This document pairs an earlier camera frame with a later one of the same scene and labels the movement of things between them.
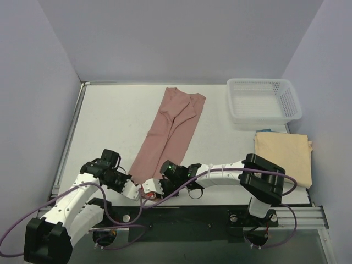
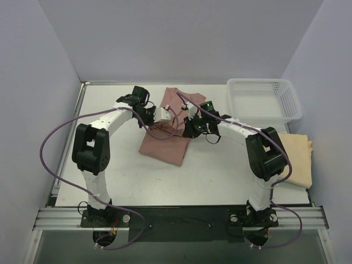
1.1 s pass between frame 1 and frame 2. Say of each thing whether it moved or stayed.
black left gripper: moved
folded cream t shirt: stayed
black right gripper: moved
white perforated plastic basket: stayed
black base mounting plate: stayed
